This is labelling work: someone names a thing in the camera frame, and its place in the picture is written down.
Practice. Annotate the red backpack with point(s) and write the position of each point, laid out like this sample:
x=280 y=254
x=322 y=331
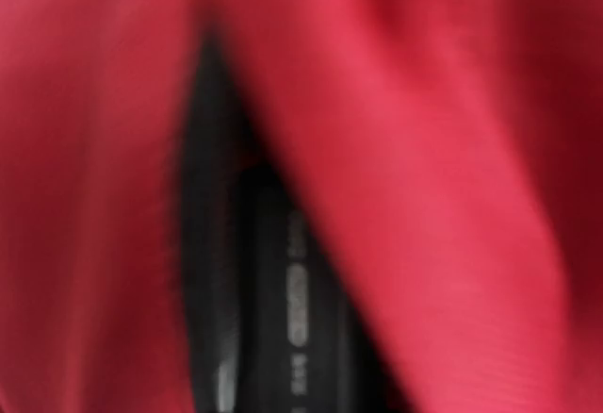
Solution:
x=448 y=154

